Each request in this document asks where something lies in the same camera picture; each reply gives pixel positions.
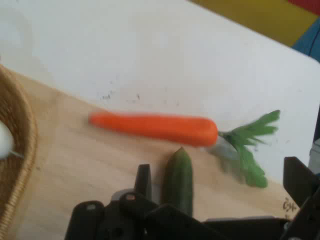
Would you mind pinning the red foam floor mat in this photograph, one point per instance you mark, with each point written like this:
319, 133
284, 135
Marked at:
307, 5

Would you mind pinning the woven wicker basket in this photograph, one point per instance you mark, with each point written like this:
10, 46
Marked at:
17, 175

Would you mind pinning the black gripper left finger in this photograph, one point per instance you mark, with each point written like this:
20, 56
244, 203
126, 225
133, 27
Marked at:
100, 222

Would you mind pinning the white round toy vegetable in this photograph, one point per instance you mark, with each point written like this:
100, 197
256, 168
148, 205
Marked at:
5, 142

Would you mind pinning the orange toy carrot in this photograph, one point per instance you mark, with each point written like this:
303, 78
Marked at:
160, 127

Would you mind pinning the green toy cucumber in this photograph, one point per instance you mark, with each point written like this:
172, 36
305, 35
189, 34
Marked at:
178, 182

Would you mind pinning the light wooden cutting board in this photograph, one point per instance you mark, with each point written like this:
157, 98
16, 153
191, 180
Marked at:
95, 165

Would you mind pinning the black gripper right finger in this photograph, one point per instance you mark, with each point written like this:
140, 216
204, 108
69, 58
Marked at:
303, 190

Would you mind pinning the blue foam floor mat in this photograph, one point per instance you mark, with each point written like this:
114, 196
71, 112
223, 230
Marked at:
310, 42

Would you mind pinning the yellow foam floor mat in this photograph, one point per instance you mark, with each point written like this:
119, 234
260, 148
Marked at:
255, 17

